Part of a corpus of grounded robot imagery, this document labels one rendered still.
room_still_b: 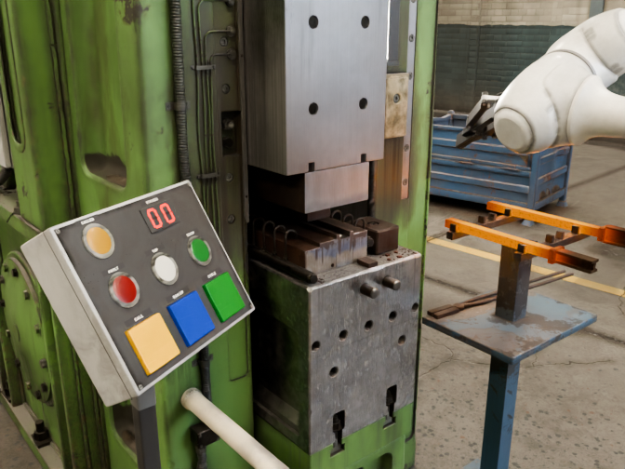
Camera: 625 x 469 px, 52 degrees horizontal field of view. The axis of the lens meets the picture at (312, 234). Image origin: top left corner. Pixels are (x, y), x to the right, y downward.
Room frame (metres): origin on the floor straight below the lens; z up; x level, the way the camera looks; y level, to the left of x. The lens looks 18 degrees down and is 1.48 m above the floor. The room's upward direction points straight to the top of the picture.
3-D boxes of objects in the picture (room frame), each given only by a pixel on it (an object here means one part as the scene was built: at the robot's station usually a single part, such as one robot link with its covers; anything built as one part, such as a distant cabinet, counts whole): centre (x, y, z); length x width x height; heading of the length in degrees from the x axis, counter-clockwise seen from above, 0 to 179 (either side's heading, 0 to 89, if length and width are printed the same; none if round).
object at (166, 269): (1.01, 0.25, 1.09); 0.05 x 0.03 x 0.04; 129
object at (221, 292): (1.08, 0.16, 1.01); 0.07 x 0.05 x 0.07; 154
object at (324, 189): (1.63, 0.07, 1.12); 0.42 x 0.20 x 0.10; 39
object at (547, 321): (1.63, -0.55, 0.70); 0.40 x 0.30 x 0.02; 128
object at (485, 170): (5.39, -1.48, 0.36); 1.20 x 0.80 x 0.72; 50
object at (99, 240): (0.94, 0.33, 1.16); 0.05 x 0.03 x 0.04; 129
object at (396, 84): (1.76, -0.22, 1.27); 0.09 x 0.02 x 0.17; 129
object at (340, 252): (1.63, 0.07, 0.96); 0.42 x 0.20 x 0.09; 39
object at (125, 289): (0.92, 0.29, 1.09); 0.05 x 0.03 x 0.04; 129
